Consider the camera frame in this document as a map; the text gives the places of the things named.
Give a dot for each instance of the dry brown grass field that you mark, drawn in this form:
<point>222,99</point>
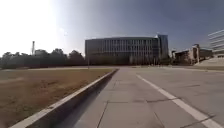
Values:
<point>33,90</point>

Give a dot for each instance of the grey concrete slab pavement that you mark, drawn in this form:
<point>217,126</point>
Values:
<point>130,100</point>

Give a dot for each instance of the tall pale tower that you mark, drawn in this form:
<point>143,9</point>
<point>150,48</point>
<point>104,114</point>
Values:
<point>33,47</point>

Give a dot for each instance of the large dark glass building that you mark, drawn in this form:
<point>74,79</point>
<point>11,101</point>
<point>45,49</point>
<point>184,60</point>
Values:
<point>126,50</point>

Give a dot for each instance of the low concrete kerb wall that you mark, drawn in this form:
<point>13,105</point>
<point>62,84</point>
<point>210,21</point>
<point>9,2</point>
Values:
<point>63,105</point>

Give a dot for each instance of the low brown building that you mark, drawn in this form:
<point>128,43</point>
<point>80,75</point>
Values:
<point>191,55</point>

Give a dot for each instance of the row of dark trees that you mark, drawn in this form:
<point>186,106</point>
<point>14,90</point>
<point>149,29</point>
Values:
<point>40,59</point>

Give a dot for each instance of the pale tiered building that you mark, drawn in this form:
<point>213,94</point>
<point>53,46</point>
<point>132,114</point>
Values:
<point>217,43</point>

